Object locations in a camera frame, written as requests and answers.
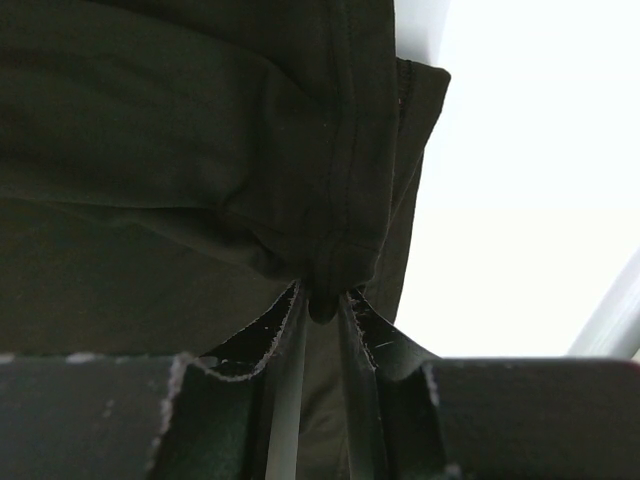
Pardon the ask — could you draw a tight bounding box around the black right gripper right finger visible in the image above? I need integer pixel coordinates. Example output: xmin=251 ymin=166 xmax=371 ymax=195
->
xmin=339 ymin=291 xmax=639 ymax=479

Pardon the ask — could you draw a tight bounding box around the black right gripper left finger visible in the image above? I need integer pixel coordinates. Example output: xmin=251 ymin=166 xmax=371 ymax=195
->
xmin=1 ymin=283 xmax=306 ymax=479

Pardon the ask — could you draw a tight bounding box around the black t shirt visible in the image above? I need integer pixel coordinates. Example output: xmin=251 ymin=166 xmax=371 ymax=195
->
xmin=1 ymin=1 xmax=451 ymax=479

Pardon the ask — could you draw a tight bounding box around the right aluminium corner post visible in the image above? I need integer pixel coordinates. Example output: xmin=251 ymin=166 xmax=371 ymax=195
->
xmin=567 ymin=252 xmax=639 ymax=359

